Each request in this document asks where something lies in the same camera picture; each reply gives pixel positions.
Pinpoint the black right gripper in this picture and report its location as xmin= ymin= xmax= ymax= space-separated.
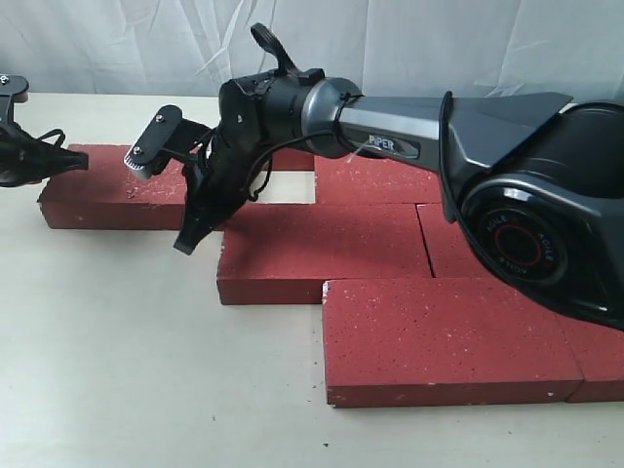
xmin=174 ymin=126 xmax=266 ymax=254

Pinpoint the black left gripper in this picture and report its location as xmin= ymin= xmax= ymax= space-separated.
xmin=1 ymin=124 xmax=90 ymax=188

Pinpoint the red brick with metal studs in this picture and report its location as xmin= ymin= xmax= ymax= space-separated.
xmin=38 ymin=143 xmax=186 ymax=231

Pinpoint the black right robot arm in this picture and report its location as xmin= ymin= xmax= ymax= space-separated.
xmin=175 ymin=23 xmax=623 ymax=330

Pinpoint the red brick third row right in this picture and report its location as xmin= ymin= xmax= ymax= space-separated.
xmin=417 ymin=204 xmax=490 ymax=278

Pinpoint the white fabric backdrop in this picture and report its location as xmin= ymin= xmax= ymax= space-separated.
xmin=1 ymin=0 xmax=623 ymax=100

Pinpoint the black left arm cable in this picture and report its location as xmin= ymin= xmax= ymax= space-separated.
xmin=36 ymin=127 xmax=67 ymax=150

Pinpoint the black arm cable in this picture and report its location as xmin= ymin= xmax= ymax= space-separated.
xmin=36 ymin=127 xmax=67 ymax=150
xmin=243 ymin=131 xmax=342 ymax=202

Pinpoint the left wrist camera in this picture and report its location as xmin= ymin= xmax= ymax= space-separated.
xmin=0 ymin=73 xmax=29 ymax=124

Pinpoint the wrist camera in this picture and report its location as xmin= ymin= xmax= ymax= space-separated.
xmin=123 ymin=104 xmax=214 ymax=179
xmin=0 ymin=73 xmax=29 ymax=124

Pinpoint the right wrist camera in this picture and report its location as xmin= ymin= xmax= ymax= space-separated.
xmin=123 ymin=104 xmax=214 ymax=179

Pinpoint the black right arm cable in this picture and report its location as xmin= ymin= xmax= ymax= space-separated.
xmin=243 ymin=131 xmax=342 ymax=202

